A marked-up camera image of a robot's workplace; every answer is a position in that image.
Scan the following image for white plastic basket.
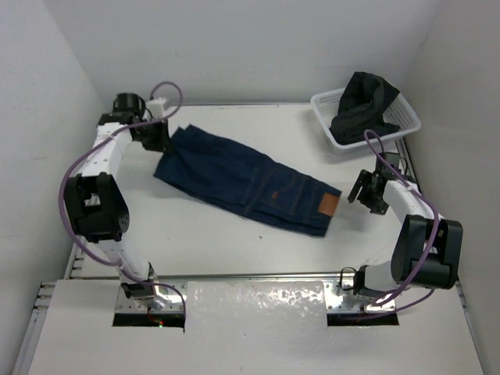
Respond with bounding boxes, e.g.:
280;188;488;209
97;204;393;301
310;87;421;155

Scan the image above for aluminium table frame rail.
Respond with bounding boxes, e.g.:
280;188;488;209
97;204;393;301
64;102;122;279

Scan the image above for black trousers in basket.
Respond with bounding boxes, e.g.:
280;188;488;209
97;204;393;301
330;72;400;145

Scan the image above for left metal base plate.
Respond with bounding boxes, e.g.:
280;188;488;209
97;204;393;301
115;287;185;314

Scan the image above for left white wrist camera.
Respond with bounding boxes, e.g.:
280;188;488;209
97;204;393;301
146;98;170;119

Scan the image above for metal base plate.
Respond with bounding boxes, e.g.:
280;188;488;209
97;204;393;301
115;287;185;314
323;280;396;314

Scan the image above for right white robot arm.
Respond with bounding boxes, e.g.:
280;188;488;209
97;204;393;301
348;170;463;302

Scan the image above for dark blue denim trousers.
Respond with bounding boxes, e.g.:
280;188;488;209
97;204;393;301
154;125;341;237

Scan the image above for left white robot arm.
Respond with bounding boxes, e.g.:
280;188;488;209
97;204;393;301
62;93;173;309

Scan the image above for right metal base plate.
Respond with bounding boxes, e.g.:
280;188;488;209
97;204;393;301
323;280;396;314

